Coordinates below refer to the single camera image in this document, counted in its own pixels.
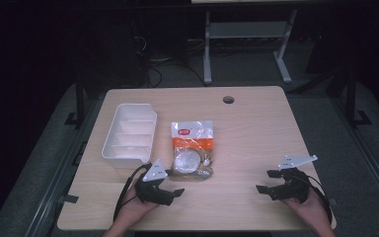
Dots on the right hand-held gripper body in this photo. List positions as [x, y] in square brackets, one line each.
[292, 187]

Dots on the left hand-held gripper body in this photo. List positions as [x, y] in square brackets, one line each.
[153, 192]

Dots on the orange and clear plastic packet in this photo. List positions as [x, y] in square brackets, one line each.
[190, 144]

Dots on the person's left hand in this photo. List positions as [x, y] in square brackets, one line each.
[133, 207]

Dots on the person's right hand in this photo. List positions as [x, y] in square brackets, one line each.
[312, 210]

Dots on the white divided storage box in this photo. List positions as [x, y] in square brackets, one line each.
[128, 138]

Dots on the black metal stand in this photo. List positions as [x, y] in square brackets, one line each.
[79, 105]
[352, 98]

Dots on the grey metal rail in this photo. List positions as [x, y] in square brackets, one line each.
[365, 151]
[62, 177]

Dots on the black table edge bracket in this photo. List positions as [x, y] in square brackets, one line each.
[79, 153]
[69, 198]

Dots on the white metal table frame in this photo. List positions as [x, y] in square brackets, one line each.
[246, 30]

